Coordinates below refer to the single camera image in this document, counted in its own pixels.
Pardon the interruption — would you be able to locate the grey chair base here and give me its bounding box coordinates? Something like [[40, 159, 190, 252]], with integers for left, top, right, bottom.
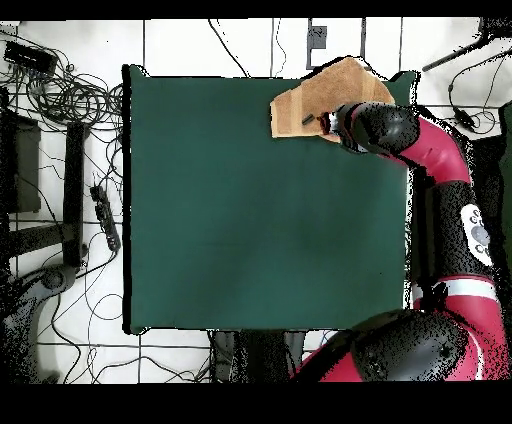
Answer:
[[0, 263, 79, 383]]

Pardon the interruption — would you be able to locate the dark flat panel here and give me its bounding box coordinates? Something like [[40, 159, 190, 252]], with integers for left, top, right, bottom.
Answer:
[[0, 113, 42, 214], [469, 134, 506, 242]]

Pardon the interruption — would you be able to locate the black power strip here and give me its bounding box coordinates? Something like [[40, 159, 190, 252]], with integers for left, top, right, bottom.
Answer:
[[89, 184, 122, 253]]

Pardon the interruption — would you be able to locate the black power adapter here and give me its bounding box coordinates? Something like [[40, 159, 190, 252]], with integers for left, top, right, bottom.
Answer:
[[453, 107, 477, 133]]

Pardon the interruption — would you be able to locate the dark green fabric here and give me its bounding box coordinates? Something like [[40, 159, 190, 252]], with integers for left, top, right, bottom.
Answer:
[[495, 101, 512, 281]]

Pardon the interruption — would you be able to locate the black cable tangle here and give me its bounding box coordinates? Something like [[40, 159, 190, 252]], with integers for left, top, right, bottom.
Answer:
[[0, 29, 125, 135]]

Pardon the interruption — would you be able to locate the black stand base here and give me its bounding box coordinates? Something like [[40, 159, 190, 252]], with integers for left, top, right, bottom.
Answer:
[[7, 120, 87, 268]]

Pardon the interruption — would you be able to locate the black floor cable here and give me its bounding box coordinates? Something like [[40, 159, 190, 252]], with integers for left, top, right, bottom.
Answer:
[[206, 18, 252, 78]]

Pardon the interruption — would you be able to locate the black electronics box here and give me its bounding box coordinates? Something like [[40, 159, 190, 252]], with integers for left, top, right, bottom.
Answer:
[[2, 40, 58, 76]]

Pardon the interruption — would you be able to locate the tan terry towel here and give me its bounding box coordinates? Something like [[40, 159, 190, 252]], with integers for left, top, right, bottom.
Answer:
[[269, 56, 396, 144]]

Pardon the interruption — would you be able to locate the dark green table cloth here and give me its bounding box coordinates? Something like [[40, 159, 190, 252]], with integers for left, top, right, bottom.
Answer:
[[121, 63, 420, 335]]

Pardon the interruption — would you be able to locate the small grey square patch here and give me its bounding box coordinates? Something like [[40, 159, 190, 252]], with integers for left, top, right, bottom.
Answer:
[[306, 25, 328, 50]]

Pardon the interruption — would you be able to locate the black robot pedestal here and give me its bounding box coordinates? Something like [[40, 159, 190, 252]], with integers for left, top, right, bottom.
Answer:
[[209, 330, 306, 383]]

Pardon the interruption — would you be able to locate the black tripod pole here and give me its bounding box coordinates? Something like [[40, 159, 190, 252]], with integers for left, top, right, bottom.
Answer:
[[421, 16, 512, 74]]

